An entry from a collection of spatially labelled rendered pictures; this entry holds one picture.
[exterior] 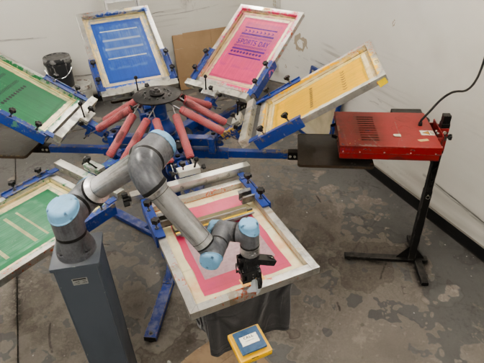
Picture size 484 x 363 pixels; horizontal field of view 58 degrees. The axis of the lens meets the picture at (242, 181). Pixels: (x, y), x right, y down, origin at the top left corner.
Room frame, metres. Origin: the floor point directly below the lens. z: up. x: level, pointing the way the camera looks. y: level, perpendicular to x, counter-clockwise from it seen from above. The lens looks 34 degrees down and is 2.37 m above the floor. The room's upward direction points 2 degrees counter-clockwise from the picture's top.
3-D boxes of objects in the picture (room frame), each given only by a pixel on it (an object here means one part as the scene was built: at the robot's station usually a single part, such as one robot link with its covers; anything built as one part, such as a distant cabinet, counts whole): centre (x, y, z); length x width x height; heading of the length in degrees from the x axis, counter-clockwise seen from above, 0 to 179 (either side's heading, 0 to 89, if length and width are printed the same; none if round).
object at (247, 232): (1.22, -0.02, 1.30); 0.09 x 0.08 x 0.11; 74
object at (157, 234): (1.68, 0.45, 0.98); 0.30 x 0.05 x 0.07; 23
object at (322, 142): (2.46, -0.16, 0.91); 1.34 x 0.40 x 0.08; 83
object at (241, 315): (1.30, -0.01, 0.74); 0.45 x 0.03 x 0.43; 113
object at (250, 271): (1.22, -0.01, 1.14); 0.09 x 0.08 x 0.12; 113
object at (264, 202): (1.90, -0.06, 0.98); 0.30 x 0.05 x 0.07; 23
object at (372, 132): (2.36, -0.90, 1.06); 0.61 x 0.46 x 0.12; 83
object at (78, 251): (1.28, 0.66, 1.25); 0.15 x 0.15 x 0.10
